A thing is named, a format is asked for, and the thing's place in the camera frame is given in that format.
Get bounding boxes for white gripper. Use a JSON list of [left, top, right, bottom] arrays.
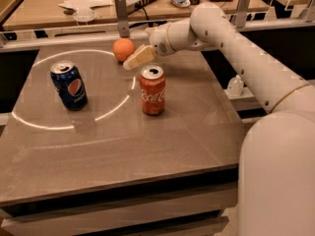
[[123, 24, 171, 71]]

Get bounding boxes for orange fruit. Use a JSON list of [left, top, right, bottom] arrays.
[[112, 38, 136, 62]]

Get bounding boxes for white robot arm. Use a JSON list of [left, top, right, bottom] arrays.
[[124, 3, 315, 236]]

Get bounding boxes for red coke can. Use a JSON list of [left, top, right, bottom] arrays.
[[139, 65, 165, 115]]

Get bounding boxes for blue pepsi can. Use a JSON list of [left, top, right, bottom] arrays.
[[50, 60, 88, 111]]

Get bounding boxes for white papers on desk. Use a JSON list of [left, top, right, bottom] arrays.
[[59, 0, 114, 9]]

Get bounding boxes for clear sanitizer bottle left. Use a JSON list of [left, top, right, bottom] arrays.
[[226, 75, 244, 97]]

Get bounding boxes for upper cabinet drawer front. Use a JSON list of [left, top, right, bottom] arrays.
[[2, 183, 237, 236]]

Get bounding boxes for grey metal post left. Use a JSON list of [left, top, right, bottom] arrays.
[[114, 0, 130, 38]]

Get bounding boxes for grey metal post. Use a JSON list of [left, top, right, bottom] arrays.
[[234, 0, 250, 28], [114, 0, 130, 38]]

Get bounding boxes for grey metal post right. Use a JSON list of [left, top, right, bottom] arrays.
[[234, 0, 250, 28]]

